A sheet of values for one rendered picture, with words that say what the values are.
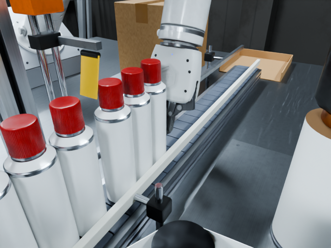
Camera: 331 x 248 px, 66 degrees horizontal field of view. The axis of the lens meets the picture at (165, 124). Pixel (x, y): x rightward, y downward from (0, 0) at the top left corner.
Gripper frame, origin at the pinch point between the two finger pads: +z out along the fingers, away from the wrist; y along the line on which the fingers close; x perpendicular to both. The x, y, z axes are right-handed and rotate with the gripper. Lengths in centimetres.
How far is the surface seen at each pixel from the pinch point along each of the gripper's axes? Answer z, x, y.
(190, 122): 1.5, 14.4, -0.3
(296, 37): -60, 249, 1
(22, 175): 1.1, -31.0, 1.5
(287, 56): -26, 95, 11
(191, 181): 11.0, 2.8, 7.1
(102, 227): 10.8, -21.1, 4.1
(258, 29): -62, 236, -34
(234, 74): -12, 53, -2
